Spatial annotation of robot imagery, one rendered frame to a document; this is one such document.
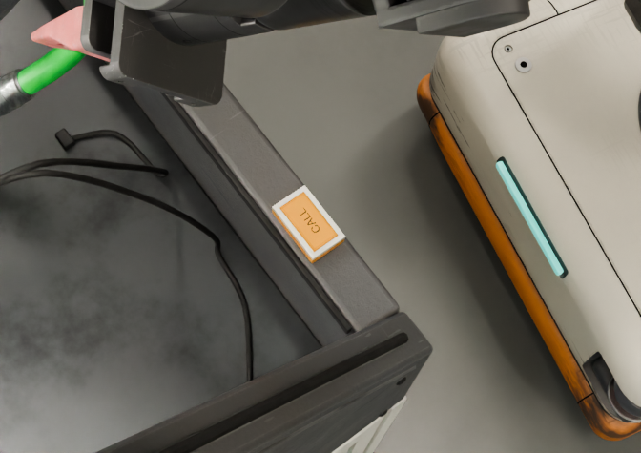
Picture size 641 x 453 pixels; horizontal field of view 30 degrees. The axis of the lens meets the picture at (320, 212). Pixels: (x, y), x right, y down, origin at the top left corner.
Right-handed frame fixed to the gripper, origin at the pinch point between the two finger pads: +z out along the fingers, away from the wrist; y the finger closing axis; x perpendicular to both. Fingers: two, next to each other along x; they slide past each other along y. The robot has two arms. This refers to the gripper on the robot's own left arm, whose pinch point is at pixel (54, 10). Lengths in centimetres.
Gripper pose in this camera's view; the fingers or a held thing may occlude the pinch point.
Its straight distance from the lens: 62.8
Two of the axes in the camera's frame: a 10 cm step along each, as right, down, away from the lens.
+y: -0.7, 9.9, -1.3
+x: 6.3, 1.5, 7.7
